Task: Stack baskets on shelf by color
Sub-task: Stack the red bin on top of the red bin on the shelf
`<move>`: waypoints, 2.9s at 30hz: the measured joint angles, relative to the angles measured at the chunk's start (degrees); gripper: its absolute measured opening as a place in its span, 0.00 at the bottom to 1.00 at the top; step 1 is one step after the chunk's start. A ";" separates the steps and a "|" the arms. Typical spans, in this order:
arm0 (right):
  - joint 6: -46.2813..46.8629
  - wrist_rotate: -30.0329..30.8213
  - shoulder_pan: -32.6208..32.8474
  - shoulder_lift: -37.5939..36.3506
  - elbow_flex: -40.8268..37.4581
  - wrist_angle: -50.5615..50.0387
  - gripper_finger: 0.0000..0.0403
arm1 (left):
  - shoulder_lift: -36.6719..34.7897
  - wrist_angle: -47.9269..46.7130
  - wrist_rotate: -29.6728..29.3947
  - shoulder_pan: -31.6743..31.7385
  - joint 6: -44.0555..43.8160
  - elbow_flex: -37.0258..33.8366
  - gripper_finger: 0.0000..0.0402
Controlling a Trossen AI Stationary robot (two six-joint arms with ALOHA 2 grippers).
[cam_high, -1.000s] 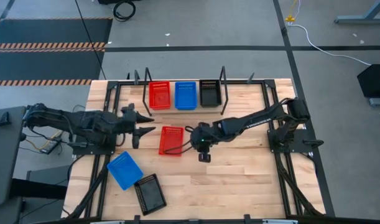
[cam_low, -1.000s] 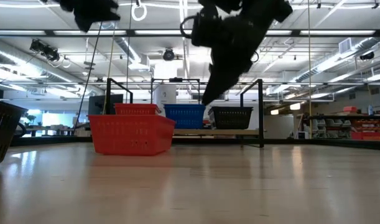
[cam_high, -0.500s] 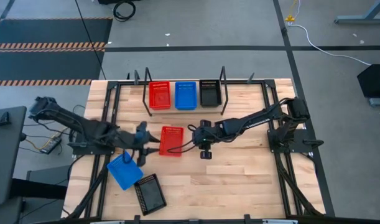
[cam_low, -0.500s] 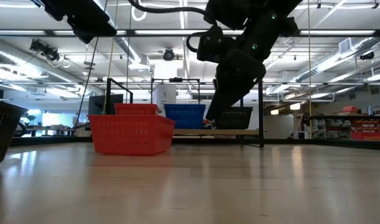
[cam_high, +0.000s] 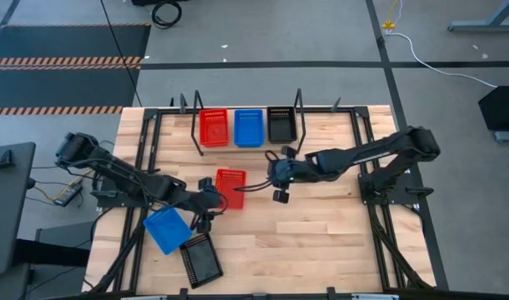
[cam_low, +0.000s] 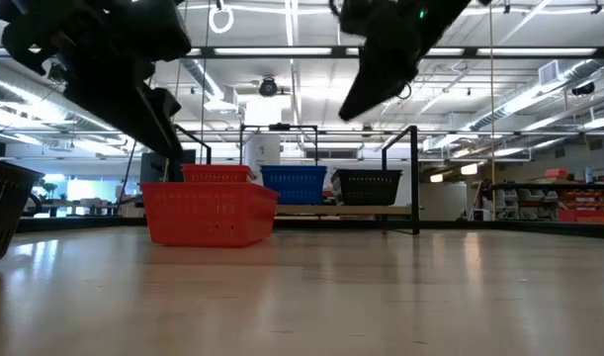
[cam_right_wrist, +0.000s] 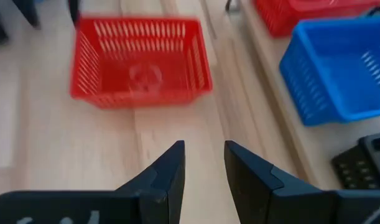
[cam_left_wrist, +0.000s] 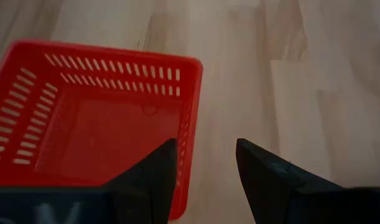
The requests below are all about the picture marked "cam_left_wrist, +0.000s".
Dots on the red plastic basket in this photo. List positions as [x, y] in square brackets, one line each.
[99, 133]

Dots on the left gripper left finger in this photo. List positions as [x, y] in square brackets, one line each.
[152, 186]

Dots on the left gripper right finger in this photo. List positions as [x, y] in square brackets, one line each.
[270, 193]

